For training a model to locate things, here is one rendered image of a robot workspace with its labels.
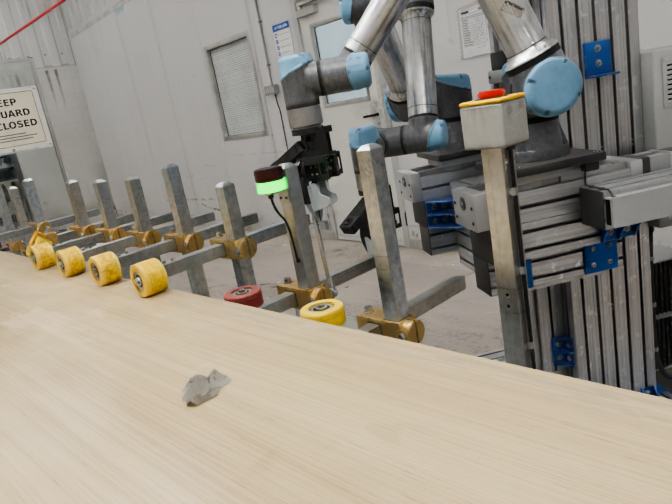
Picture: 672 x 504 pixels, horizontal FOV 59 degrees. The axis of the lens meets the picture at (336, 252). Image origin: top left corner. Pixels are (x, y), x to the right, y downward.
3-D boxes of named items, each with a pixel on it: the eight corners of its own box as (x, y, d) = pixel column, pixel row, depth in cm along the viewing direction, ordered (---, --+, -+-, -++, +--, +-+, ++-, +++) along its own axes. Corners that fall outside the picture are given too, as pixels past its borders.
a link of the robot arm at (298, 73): (313, 49, 123) (272, 57, 124) (322, 103, 126) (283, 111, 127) (316, 52, 131) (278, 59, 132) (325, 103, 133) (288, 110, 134)
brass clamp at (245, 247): (230, 251, 159) (226, 232, 158) (261, 254, 149) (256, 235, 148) (211, 258, 155) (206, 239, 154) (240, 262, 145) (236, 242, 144)
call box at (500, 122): (489, 147, 94) (484, 97, 92) (530, 144, 89) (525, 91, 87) (464, 156, 90) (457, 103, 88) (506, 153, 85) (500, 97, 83)
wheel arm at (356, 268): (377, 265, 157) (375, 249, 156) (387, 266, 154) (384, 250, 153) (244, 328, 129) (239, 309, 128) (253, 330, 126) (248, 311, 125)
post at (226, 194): (265, 357, 160) (225, 180, 148) (273, 359, 157) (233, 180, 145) (255, 362, 158) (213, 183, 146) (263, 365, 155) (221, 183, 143)
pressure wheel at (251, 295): (256, 329, 134) (245, 281, 131) (278, 335, 128) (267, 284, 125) (227, 343, 129) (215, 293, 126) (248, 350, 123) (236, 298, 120)
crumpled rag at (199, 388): (197, 375, 90) (193, 361, 89) (237, 374, 87) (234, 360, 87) (164, 406, 82) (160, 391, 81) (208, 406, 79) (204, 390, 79)
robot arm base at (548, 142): (549, 149, 152) (545, 109, 149) (582, 152, 137) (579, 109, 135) (493, 160, 150) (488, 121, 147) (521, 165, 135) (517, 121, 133)
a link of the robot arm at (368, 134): (382, 122, 150) (371, 126, 142) (389, 165, 152) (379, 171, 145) (353, 127, 153) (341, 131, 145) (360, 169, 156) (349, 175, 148)
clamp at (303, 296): (296, 298, 143) (292, 278, 142) (335, 305, 133) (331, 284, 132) (278, 306, 139) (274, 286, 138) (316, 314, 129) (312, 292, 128)
